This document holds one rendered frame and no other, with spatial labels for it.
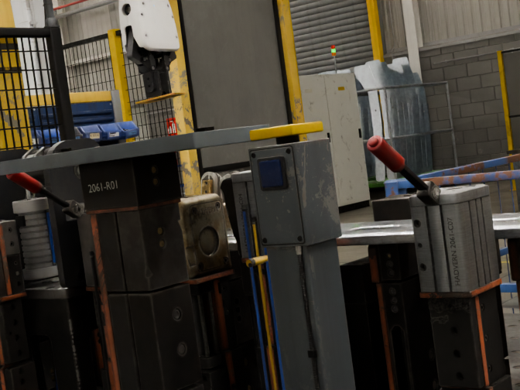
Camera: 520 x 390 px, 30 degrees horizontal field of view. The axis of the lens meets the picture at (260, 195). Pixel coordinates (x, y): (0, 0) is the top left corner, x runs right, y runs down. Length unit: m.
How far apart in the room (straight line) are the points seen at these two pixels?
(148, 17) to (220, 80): 3.29
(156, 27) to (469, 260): 0.73
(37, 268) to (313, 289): 0.65
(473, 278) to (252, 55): 4.07
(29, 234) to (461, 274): 0.74
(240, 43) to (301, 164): 4.05
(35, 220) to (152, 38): 0.35
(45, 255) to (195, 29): 3.33
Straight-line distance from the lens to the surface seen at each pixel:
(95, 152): 1.20
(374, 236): 1.32
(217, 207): 1.43
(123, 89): 6.36
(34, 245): 1.59
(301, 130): 1.06
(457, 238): 1.13
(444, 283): 1.15
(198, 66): 4.81
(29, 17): 6.74
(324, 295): 1.07
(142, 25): 1.61
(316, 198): 1.06
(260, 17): 5.26
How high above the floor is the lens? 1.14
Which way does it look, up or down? 3 degrees down
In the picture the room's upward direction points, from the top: 8 degrees counter-clockwise
